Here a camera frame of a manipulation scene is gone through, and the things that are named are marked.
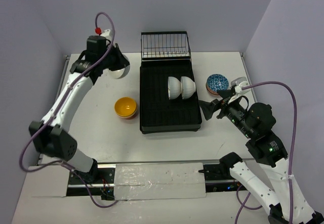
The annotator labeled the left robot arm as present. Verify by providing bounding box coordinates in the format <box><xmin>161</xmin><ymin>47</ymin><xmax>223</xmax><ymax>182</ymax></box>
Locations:
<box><xmin>29</xmin><ymin>29</ymin><xmax>130</xmax><ymax>183</ymax></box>

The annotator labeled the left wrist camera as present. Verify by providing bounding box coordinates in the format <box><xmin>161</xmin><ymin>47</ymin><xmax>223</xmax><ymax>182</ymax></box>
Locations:
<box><xmin>95</xmin><ymin>27</ymin><xmax>113</xmax><ymax>41</ymax></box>

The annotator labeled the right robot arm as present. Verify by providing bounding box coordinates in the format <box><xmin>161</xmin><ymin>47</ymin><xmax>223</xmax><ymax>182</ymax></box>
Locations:
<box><xmin>199</xmin><ymin>98</ymin><xmax>323</xmax><ymax>223</ymax></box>

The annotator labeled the brown bowl under blue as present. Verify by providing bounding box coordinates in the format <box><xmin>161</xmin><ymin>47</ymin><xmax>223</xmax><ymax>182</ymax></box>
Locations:
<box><xmin>206</xmin><ymin>84</ymin><xmax>219</xmax><ymax>96</ymax></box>

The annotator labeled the orange bowl under yellow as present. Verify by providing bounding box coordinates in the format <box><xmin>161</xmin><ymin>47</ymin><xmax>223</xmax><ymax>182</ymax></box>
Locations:
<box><xmin>117</xmin><ymin>110</ymin><xmax>137</xmax><ymax>120</ymax></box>

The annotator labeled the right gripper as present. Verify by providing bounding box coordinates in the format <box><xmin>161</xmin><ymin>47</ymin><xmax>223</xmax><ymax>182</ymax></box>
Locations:
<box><xmin>196</xmin><ymin>88</ymin><xmax>254</xmax><ymax>137</ymax></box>

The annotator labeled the white bowl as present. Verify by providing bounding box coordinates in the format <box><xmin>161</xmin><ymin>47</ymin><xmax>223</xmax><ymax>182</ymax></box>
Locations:
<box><xmin>180</xmin><ymin>77</ymin><xmax>196</xmax><ymax>100</ymax></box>
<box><xmin>168</xmin><ymin>77</ymin><xmax>182</xmax><ymax>100</ymax></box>
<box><xmin>108</xmin><ymin>54</ymin><xmax>130</xmax><ymax>79</ymax></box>

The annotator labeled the blue patterned bowl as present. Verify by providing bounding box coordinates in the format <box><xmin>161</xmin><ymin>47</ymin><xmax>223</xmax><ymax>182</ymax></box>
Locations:
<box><xmin>207</xmin><ymin>74</ymin><xmax>229</xmax><ymax>92</ymax></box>

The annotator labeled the white taped cover sheet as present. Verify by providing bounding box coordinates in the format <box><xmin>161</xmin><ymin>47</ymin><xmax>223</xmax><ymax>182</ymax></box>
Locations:
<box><xmin>114</xmin><ymin>163</ymin><xmax>206</xmax><ymax>200</ymax></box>

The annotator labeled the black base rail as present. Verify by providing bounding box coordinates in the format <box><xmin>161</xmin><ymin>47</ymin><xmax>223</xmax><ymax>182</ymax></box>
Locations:
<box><xmin>66</xmin><ymin>162</ymin><xmax>239</xmax><ymax>201</ymax></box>

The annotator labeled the black dish rack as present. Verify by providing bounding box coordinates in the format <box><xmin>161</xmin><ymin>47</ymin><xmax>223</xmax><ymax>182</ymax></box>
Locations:
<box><xmin>139</xmin><ymin>31</ymin><xmax>202</xmax><ymax>134</ymax></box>

